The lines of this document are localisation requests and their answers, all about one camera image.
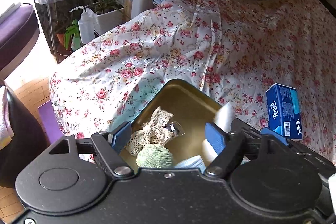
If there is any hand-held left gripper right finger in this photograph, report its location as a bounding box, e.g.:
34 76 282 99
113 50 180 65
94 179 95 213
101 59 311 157
205 123 292 178

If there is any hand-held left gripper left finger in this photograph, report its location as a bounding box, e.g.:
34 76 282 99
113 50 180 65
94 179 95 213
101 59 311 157
47 121 135 178

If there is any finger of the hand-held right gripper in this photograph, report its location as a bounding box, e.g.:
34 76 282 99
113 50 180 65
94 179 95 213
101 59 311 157
261 127 292 147
230 118 263 141

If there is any light blue face mask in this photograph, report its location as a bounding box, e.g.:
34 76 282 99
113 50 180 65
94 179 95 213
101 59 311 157
175 156 208 172

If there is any beige crochet lace bow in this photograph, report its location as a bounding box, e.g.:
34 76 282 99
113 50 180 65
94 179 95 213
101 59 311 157
125 106 175 156

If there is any green knitted scrunchie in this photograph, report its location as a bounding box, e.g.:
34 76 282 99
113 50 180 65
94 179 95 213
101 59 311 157
136 144 174 169

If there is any small clear plastic packet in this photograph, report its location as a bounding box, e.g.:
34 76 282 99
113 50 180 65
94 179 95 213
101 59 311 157
164 120 185 137

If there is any gold metal tray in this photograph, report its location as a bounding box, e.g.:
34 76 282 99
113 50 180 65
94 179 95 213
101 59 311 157
119 79 229 169

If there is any blue tissue pack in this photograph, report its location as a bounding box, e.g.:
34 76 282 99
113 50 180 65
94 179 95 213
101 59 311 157
266 83 303 142

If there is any dark leather armchair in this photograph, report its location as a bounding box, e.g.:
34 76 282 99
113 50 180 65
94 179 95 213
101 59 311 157
0 78 57 189

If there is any floral bedspread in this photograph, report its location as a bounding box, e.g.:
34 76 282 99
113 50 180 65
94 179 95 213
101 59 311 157
49 0 336 165

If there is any green spray bottle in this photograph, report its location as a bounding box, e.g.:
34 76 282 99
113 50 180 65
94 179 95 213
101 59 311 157
64 19 81 51

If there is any white squeeze wash bottle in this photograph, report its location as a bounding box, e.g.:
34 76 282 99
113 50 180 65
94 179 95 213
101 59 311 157
69 6 95 45

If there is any terracotta flower pot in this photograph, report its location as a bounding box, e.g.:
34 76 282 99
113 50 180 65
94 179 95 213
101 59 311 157
55 31 66 46

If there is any pink towel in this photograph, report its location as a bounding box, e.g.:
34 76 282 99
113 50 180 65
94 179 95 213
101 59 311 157
0 86 15 151

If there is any white ribbed planter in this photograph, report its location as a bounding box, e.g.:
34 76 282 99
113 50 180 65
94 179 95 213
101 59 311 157
85 5 125 35

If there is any purple upholstered chair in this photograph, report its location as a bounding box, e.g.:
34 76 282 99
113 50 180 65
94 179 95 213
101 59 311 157
0 2 40 72

